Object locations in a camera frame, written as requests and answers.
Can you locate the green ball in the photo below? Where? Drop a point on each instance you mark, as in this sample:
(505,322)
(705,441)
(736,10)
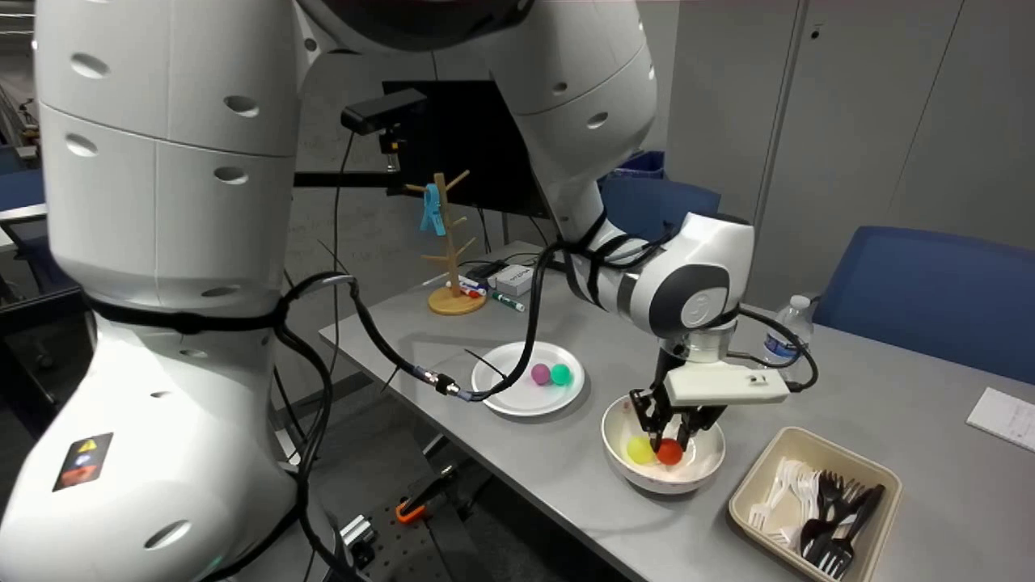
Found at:
(561,376)

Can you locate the beige cutlery tray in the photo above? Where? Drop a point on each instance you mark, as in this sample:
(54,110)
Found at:
(777,521)

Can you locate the clear plastic water bottle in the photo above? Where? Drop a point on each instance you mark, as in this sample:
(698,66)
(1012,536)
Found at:
(797,319)

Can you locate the white plastic fork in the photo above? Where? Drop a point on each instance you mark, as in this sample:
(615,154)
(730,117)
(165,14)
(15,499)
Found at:
(768,507)
(800,481)
(794,507)

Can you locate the red ball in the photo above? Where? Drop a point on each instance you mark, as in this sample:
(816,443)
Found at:
(672,453)

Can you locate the black plastic fork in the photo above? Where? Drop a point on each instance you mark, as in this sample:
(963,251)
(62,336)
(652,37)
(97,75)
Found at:
(832,496)
(860,520)

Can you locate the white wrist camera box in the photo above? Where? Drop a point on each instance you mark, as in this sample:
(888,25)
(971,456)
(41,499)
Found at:
(724,386)

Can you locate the orange black clamp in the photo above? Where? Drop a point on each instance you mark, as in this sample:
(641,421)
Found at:
(412,512)

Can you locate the black stereo camera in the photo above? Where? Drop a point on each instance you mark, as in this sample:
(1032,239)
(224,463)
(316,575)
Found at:
(382,110)

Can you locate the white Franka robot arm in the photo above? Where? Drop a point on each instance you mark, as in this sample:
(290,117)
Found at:
(162,162)

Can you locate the small white box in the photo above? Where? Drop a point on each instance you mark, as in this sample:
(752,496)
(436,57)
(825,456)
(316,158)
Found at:
(517,281)

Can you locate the purple ball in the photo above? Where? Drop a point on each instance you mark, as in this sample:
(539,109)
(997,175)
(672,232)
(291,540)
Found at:
(543,373)

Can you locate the blue bin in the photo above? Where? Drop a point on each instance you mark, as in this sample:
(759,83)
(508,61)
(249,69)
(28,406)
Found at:
(644,162)

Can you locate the black monitor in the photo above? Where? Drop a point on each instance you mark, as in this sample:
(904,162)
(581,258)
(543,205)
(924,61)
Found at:
(475,140)

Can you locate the white paper sheet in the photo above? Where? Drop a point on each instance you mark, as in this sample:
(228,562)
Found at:
(1008,419)

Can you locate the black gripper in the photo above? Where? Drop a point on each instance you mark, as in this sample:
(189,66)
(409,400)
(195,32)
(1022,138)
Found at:
(654,386)

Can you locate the red white marker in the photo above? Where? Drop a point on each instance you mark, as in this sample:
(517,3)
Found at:
(469,287)

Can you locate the black camera mount rod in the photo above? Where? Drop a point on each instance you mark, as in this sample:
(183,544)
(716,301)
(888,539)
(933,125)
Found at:
(344,178)

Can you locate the blue clip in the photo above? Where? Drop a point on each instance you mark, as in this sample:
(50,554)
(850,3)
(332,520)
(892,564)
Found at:
(432,211)

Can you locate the blue office chair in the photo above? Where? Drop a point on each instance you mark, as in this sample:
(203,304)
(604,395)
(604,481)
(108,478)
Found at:
(925,291)
(675,198)

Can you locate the teal marker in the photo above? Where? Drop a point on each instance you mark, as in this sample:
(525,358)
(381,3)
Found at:
(508,301)

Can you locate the white round plate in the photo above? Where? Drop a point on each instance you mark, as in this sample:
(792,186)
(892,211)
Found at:
(512,392)

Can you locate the yellow ball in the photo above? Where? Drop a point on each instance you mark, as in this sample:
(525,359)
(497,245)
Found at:
(638,450)

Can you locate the wooden mug tree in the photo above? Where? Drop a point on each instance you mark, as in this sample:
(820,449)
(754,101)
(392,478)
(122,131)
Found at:
(455,301)

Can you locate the white cabinet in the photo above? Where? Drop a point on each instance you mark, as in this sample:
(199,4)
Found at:
(861,109)

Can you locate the white bowl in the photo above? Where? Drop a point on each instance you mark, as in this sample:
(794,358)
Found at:
(690,473)

